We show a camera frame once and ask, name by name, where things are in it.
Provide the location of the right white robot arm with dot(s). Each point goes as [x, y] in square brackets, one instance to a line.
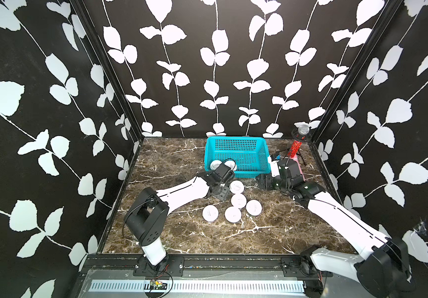
[381, 263]

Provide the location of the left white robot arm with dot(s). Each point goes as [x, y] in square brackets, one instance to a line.
[146, 217]

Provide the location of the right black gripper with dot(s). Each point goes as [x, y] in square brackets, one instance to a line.
[262, 182]

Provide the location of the pink and red tube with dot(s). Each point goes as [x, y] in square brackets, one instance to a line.
[293, 154]

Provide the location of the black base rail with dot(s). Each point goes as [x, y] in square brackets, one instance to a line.
[179, 264]

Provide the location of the white perforated cable duct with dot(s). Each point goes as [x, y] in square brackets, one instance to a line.
[198, 286]

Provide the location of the small black tripod lamp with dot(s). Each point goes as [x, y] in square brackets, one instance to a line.
[301, 133]

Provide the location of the small circuit board with wires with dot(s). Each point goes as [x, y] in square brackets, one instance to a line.
[156, 285]

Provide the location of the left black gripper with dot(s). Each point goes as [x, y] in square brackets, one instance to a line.
[223, 195]

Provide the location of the white yogurt cup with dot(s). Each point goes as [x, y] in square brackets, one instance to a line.
[239, 201]
[254, 207]
[237, 187]
[231, 164]
[233, 214]
[215, 164]
[210, 213]

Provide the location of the teal plastic basket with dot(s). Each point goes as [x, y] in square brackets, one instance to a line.
[249, 153]

